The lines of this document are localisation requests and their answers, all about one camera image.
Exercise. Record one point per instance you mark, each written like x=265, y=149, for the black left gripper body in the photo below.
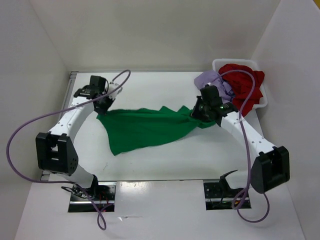
x=106, y=103

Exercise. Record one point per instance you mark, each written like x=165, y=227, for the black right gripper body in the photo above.
x=200, y=109

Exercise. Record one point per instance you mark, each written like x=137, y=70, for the green t shirt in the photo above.
x=132, y=129

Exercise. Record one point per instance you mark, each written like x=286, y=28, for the red t shirt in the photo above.
x=241, y=85

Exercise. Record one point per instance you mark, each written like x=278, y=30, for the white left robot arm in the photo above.
x=55, y=149

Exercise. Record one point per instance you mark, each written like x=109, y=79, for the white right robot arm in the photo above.
x=270, y=165

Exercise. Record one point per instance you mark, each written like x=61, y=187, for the lavender t shirt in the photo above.
x=212, y=78

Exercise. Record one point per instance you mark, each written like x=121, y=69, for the white plastic bin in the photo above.
x=220, y=62

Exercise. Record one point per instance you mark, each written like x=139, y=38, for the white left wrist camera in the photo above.
x=112, y=90

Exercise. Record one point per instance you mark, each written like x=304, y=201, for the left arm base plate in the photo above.
x=104, y=200

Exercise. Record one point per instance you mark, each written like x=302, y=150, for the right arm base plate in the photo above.
x=216, y=198

